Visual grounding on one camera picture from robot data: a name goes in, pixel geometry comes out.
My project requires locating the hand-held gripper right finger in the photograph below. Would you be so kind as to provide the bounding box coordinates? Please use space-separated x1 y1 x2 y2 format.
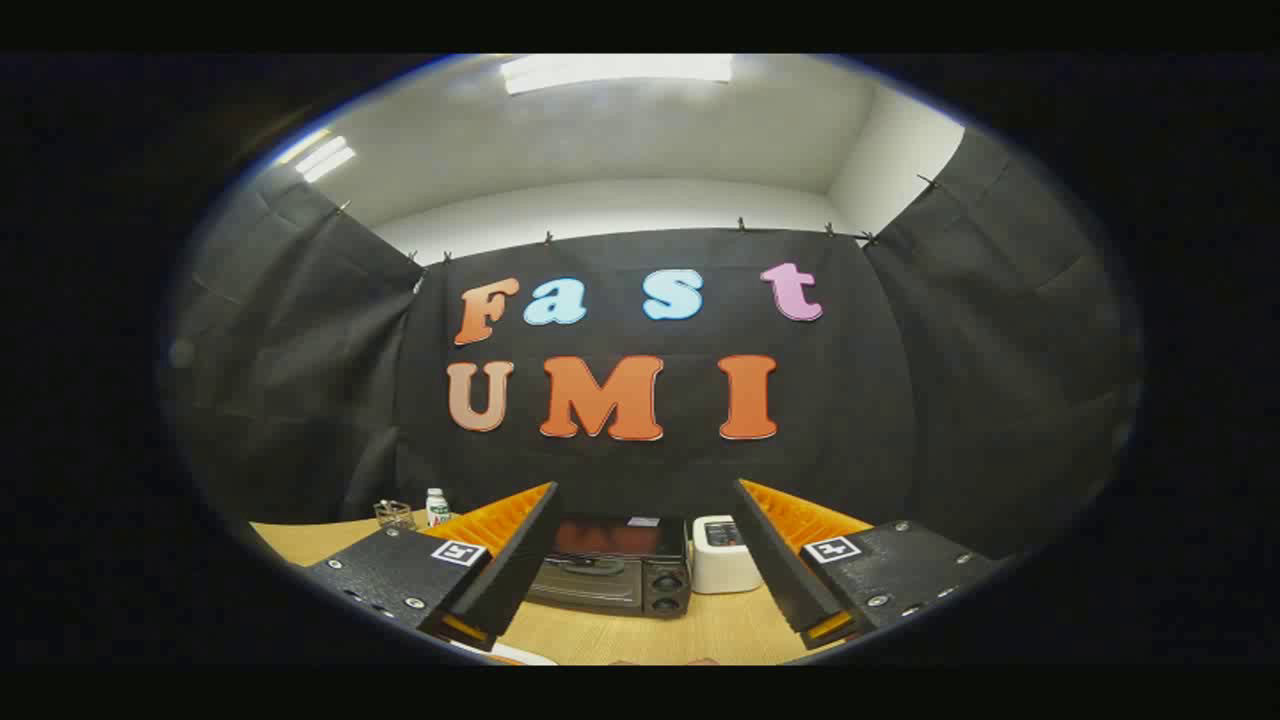
733 478 1001 651

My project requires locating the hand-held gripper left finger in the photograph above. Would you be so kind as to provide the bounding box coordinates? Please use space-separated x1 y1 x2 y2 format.
303 481 563 653

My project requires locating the black toaster oven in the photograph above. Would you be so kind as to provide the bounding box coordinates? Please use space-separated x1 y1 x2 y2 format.
527 513 693 619

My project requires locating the large ceiling light panel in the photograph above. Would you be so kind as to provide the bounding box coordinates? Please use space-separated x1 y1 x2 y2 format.
500 54 736 96

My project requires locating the white toaster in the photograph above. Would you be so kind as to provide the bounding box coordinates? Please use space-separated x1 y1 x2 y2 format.
690 515 764 595

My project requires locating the white plate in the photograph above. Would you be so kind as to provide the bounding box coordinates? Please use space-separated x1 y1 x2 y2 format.
450 640 559 666

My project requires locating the small ceiling light panel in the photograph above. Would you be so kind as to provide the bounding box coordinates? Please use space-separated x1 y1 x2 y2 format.
275 128 358 184

